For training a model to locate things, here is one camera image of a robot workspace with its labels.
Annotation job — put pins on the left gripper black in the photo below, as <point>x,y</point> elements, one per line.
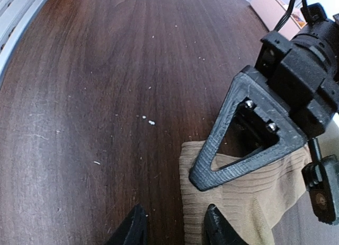
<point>303,71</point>

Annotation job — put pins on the aluminium front rail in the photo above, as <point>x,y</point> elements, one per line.
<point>16,16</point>

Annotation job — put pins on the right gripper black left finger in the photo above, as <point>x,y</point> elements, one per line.
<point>132,230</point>

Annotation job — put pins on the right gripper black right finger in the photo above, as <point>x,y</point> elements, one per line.
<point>217,230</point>

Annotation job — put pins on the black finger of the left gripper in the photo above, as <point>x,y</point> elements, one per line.
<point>252,130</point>

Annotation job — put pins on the pink divided organizer tray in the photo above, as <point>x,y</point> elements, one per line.
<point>271,11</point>

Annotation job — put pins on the tan ribbed sock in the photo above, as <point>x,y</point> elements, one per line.
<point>253,204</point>

